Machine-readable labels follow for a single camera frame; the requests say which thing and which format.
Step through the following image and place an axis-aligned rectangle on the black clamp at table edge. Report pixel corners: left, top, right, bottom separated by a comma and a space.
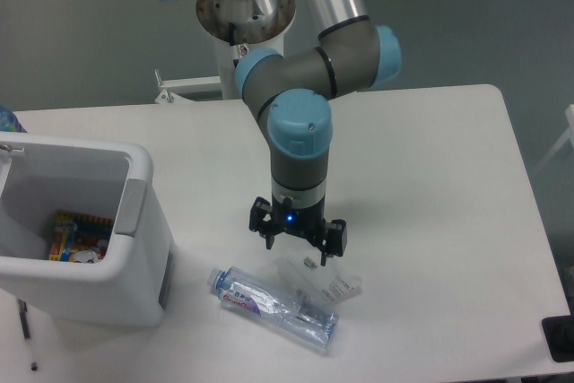
542, 315, 573, 363

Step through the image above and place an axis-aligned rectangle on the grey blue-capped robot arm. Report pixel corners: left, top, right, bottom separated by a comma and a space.
196, 0, 402, 258

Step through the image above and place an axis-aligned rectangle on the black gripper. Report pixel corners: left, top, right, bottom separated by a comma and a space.
248, 196, 347, 265

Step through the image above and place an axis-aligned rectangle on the black cable on pedestal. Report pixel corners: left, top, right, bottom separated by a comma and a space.
227, 21, 243, 65

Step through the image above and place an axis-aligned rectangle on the clear plastic bag with label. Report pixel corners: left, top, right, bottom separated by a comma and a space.
276, 252, 362, 305

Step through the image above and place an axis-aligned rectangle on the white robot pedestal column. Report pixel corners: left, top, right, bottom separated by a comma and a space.
213, 32, 285, 100

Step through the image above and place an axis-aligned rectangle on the white plastic trash can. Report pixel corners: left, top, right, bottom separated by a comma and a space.
1, 132, 175, 326

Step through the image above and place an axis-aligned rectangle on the blue patterned object at edge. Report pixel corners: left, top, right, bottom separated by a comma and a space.
0, 105, 27, 133

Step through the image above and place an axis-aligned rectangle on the colourful snack wrapper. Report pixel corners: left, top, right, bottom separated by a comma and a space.
48, 211, 115, 264

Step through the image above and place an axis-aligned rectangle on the white pedestal base frame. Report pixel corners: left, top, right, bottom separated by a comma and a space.
154, 69, 222, 104

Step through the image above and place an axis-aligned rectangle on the white chair leg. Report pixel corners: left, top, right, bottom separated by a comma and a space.
533, 104, 573, 177

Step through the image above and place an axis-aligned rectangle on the black pen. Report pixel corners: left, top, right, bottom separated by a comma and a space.
17, 299, 39, 372

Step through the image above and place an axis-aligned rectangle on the clear crushed plastic water bottle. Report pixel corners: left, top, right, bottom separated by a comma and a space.
207, 266, 339, 348

